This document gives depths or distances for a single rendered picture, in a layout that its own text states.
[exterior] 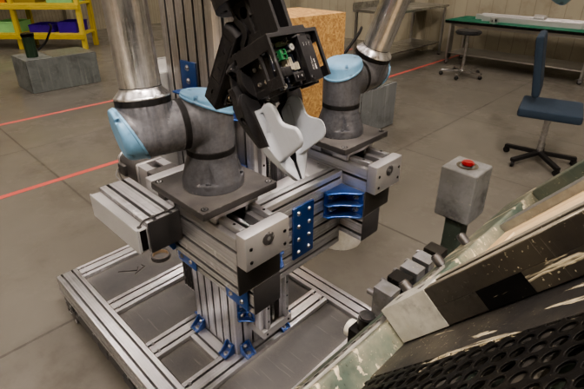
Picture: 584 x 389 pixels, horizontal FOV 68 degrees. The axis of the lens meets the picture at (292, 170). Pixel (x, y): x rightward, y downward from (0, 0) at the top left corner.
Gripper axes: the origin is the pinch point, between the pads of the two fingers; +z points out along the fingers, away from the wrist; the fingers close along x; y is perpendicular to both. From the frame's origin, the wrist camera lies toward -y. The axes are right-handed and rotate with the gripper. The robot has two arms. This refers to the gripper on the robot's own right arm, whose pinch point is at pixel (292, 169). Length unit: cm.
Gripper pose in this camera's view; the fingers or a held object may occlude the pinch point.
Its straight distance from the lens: 50.0
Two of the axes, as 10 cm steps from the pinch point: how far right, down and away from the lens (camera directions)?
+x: 7.0, -3.1, 6.4
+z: 3.3, 9.4, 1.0
